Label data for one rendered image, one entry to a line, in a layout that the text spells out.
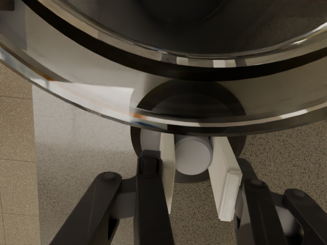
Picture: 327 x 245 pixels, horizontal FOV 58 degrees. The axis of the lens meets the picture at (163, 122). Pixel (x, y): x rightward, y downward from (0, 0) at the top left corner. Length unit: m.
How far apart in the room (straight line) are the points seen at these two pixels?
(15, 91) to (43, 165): 1.09
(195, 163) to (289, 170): 0.16
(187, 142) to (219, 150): 0.02
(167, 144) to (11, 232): 1.65
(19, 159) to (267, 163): 1.33
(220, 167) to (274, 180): 0.17
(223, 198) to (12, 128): 1.36
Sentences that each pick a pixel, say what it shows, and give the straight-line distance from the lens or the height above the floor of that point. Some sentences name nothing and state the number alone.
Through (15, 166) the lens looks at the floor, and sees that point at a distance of 1.56.
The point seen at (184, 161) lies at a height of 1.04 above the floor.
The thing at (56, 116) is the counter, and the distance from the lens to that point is 0.31.
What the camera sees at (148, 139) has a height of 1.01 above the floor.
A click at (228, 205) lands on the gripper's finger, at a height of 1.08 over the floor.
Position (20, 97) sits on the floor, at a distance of 1.41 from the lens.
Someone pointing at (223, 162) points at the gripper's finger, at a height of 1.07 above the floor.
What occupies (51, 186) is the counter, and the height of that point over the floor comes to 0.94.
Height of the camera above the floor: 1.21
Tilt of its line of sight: 70 degrees down
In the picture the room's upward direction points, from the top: 176 degrees counter-clockwise
